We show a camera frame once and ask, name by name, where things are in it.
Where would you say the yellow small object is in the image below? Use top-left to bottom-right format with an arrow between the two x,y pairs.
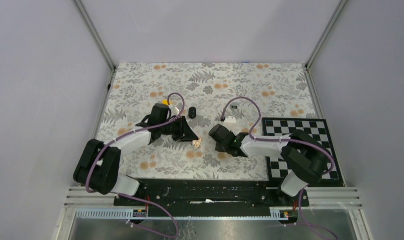
161,99 -> 173,106

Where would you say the left aluminium frame post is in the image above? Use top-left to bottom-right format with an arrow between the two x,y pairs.
72,0 -> 116,72

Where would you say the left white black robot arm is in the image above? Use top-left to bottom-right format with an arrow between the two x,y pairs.
73,103 -> 199,206

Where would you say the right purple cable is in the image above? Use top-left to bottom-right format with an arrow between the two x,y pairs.
220,96 -> 338,240

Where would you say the right aluminium frame post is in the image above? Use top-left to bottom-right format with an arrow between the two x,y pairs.
305,0 -> 348,72

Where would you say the floral patterned table mat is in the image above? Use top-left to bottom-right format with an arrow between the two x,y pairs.
97,63 -> 317,181

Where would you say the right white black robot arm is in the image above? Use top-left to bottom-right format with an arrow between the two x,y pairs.
209,124 -> 332,206

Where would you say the aluminium frame post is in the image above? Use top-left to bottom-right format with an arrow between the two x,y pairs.
305,0 -> 348,72
72,0 -> 116,72

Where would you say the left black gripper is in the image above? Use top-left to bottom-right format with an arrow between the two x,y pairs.
160,115 -> 198,143

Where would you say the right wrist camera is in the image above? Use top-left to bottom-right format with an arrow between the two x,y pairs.
223,116 -> 237,125

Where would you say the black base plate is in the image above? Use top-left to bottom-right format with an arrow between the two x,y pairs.
114,178 -> 310,218

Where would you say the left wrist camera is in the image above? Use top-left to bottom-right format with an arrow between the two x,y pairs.
172,102 -> 183,115

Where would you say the black white checkerboard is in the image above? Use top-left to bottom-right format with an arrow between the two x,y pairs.
261,117 -> 343,186

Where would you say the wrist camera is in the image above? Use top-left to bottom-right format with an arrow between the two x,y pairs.
223,116 -> 237,125
172,102 -> 183,115

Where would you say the pink round small object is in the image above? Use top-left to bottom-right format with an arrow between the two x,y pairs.
192,138 -> 202,149

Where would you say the black earbud charging case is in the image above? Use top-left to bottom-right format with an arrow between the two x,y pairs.
188,106 -> 197,119

